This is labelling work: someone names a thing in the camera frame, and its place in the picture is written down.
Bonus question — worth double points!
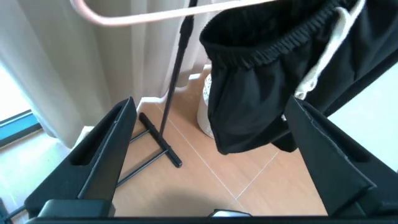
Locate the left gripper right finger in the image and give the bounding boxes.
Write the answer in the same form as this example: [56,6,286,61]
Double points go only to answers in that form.
[285,95,398,218]

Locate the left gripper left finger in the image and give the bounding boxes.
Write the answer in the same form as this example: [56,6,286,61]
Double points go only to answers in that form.
[24,96,137,218]

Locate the black shorts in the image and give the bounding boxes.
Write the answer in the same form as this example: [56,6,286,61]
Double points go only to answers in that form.
[198,0,398,156]

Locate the pink clothes hanger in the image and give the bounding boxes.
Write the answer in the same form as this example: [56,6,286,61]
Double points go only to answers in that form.
[70,0,279,28]

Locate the black clothes rack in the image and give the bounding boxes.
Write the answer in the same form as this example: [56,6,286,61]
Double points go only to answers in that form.
[116,0,200,188]

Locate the white laundry basket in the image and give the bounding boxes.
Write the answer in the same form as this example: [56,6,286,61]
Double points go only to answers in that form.
[196,73,218,139]

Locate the window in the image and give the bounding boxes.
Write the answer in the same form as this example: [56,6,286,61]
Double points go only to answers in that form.
[0,62,43,149]

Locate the beige curtain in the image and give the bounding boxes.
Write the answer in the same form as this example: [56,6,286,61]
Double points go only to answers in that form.
[0,0,237,149]

